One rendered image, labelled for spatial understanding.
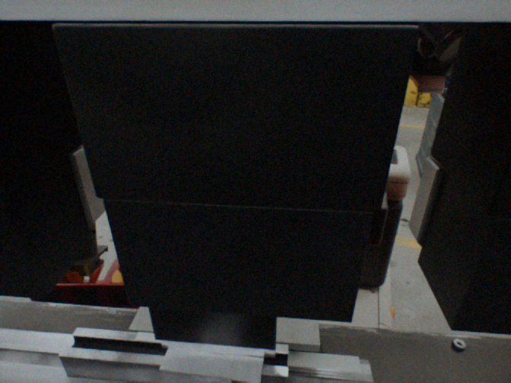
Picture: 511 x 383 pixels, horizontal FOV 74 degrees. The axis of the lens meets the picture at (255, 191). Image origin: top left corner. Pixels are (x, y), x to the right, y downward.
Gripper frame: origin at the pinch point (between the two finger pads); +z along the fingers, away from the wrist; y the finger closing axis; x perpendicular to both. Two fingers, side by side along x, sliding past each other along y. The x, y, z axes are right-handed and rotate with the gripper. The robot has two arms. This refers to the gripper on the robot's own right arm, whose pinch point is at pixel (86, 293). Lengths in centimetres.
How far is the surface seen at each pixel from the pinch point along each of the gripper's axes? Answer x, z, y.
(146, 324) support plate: 24.9, -18.6, 36.6
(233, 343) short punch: 34, -20, 42
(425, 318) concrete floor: 117, 52, -74
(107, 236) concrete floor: -55, 40, -135
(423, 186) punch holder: 47, -34, 42
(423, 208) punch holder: 47, -32, 42
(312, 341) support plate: 41, -19, 38
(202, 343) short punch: 31, -20, 41
